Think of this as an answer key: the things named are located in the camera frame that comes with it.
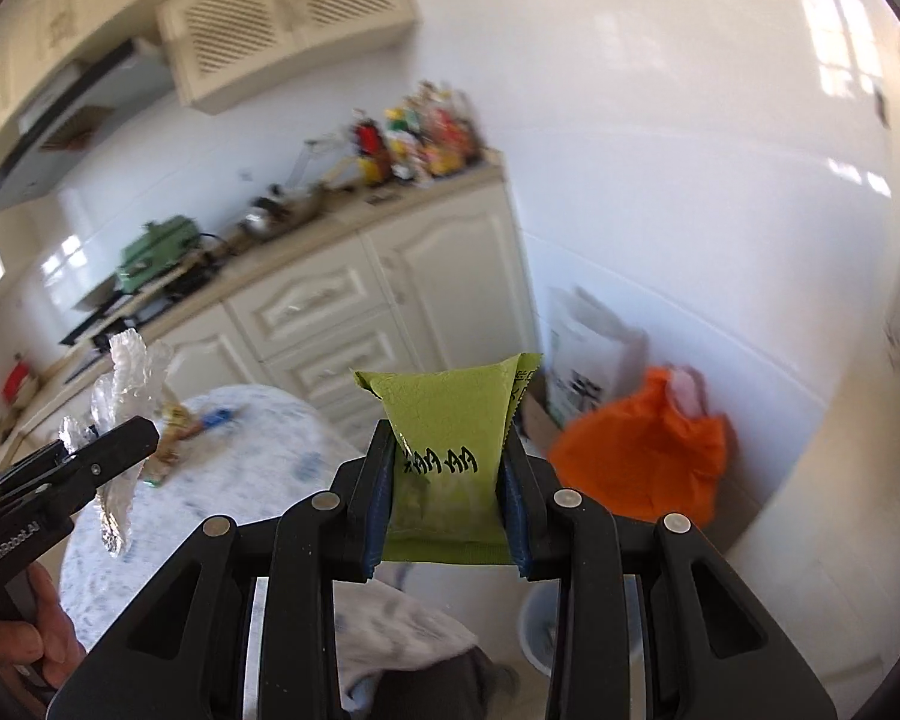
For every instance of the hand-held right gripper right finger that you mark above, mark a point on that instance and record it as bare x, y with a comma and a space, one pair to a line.
514, 525

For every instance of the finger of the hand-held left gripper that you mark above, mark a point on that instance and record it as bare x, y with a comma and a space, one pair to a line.
112, 450
34, 465

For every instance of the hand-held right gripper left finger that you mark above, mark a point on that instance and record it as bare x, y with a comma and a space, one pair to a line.
375, 540

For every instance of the clear plastic wrapper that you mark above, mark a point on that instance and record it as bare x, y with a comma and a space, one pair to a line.
124, 375

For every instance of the pale waste bin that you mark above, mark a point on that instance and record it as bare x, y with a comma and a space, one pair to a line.
540, 630

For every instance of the green snack packet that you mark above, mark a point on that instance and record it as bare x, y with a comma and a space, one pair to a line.
450, 412

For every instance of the person's left hand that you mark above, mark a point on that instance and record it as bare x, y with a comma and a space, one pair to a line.
52, 637

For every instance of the red box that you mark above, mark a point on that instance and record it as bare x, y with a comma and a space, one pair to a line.
19, 379

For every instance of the blue brown snack bar wrapper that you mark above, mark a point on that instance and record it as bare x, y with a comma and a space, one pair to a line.
217, 418

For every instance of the black glass gas stove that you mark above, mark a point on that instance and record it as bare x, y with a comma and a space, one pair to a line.
120, 319

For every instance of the blue floral white tablecloth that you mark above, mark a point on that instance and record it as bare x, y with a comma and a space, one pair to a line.
255, 457

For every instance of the orange plastic bag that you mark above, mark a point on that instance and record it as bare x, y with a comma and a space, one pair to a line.
645, 457

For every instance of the shallow cream drawer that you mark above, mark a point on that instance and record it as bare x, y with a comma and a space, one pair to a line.
337, 367

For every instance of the white paper bag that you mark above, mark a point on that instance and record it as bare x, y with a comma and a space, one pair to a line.
592, 345

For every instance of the green electric multi cooker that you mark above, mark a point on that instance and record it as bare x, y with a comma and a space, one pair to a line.
157, 255

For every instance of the tall cream drawer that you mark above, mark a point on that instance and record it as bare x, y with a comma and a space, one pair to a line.
307, 304

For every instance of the cream base cabinet unit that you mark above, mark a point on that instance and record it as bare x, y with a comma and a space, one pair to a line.
450, 277

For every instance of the steel wok with lid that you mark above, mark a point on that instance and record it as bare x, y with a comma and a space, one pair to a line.
285, 214

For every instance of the grey range hood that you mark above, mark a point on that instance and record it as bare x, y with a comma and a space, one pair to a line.
82, 135

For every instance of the dark cooking oil bottle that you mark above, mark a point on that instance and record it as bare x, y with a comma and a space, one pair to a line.
371, 150

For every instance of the cluster of condiment bottles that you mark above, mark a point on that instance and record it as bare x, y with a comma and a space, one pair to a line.
435, 135

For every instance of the cream upper cabinet row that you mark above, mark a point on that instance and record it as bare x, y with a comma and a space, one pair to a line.
60, 7

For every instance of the wide lattice door cabinet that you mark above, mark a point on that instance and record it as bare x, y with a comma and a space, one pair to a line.
292, 22

